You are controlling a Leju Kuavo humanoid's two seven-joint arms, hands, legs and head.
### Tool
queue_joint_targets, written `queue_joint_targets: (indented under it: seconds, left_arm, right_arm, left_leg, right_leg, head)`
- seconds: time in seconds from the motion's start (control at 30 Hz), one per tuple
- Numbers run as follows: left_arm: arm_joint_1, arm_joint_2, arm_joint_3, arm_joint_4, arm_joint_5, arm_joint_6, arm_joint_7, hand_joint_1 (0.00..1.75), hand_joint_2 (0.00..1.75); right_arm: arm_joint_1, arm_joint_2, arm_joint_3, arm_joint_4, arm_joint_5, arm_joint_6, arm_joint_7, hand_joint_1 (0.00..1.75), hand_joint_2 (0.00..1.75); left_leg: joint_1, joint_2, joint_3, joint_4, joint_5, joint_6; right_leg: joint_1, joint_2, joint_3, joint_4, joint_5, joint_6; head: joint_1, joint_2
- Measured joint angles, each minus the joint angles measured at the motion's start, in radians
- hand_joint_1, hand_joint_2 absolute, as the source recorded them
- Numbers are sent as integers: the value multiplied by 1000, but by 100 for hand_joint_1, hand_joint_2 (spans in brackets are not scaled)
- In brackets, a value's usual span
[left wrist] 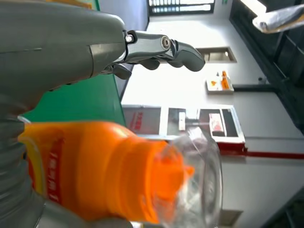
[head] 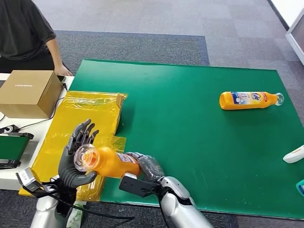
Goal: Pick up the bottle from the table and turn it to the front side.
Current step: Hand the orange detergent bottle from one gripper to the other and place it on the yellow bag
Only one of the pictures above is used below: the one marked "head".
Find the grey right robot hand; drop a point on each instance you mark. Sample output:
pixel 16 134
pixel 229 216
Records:
pixel 149 166

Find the white plastic bottle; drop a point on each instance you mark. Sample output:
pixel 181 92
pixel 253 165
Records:
pixel 294 155

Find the white framed board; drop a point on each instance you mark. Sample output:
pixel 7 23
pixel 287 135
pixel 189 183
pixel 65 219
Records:
pixel 296 34

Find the teal packet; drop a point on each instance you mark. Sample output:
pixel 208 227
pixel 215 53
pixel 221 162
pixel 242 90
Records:
pixel 301 188

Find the green table mat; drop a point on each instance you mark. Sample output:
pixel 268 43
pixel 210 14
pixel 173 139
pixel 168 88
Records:
pixel 190 110

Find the person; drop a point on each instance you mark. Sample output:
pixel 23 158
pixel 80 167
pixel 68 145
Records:
pixel 21 34

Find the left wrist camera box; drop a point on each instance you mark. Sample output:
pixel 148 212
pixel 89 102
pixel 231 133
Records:
pixel 28 179

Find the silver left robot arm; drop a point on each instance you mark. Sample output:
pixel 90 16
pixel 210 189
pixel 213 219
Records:
pixel 47 212

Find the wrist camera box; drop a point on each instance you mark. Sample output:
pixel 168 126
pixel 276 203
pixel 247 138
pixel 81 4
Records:
pixel 137 185
pixel 28 179

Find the white green-printed plastic bag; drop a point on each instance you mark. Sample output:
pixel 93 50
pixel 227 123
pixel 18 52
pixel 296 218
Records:
pixel 75 217

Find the yellow plastic-wrapped box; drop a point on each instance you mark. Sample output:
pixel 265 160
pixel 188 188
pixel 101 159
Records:
pixel 95 113

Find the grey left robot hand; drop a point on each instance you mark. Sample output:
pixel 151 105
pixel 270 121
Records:
pixel 71 170

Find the orange bottle with blue label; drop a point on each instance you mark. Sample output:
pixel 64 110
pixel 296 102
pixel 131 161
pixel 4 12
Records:
pixel 247 100

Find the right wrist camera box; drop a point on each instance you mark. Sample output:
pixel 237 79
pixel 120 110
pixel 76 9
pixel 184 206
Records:
pixel 137 185

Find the green belt black-framed device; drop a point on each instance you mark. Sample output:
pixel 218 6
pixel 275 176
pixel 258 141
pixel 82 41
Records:
pixel 13 148

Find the white side table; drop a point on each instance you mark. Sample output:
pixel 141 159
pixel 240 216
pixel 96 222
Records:
pixel 28 135

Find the orange bottle with white-pink label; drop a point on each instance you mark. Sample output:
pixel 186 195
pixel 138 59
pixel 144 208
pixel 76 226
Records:
pixel 109 162

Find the brown cardboard box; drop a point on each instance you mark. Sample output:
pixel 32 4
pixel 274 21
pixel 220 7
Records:
pixel 28 94

